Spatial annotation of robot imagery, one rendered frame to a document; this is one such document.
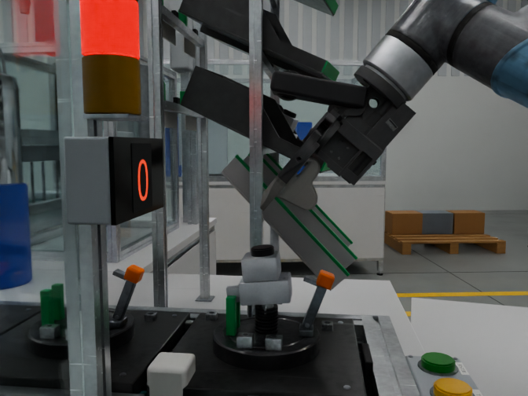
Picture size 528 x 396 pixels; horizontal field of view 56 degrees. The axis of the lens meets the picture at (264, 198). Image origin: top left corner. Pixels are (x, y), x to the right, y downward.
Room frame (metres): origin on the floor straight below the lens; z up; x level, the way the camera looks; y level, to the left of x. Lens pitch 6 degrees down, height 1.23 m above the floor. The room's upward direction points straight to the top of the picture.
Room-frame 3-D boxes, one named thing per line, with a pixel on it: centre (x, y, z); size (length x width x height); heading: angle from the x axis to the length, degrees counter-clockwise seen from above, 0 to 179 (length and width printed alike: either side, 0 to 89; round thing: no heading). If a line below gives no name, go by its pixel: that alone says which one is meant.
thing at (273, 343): (0.57, -0.01, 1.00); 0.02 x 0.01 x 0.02; 83
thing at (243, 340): (0.58, 0.02, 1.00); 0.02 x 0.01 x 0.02; 83
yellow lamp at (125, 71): (0.45, 0.14, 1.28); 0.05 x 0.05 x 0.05
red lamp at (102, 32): (0.45, 0.14, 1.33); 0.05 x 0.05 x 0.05
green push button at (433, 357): (0.59, -0.21, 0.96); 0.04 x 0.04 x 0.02
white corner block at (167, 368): (0.54, 0.11, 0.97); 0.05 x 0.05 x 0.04; 83
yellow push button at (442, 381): (0.52, -0.21, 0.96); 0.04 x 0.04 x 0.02
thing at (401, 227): (5.93, -2.15, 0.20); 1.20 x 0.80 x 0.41; 93
